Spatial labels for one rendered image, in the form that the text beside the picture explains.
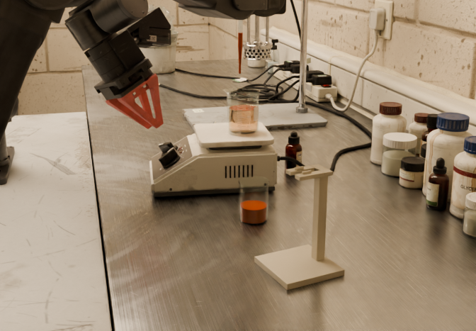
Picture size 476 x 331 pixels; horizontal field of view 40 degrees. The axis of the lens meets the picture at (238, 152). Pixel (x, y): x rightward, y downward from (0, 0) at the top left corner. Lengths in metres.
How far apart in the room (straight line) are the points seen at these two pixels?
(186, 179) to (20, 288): 0.34
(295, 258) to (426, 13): 0.73
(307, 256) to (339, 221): 0.14
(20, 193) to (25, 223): 0.13
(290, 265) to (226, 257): 0.09
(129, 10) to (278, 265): 0.40
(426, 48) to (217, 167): 0.57
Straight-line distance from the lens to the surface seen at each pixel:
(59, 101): 3.52
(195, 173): 1.02
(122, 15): 0.94
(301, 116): 1.51
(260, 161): 1.03
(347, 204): 1.02
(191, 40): 3.52
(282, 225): 0.94
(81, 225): 0.96
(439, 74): 1.37
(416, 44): 1.45
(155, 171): 1.06
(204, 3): 0.75
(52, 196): 1.08
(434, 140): 1.04
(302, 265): 0.81
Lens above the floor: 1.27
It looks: 17 degrees down
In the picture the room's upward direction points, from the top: straight up
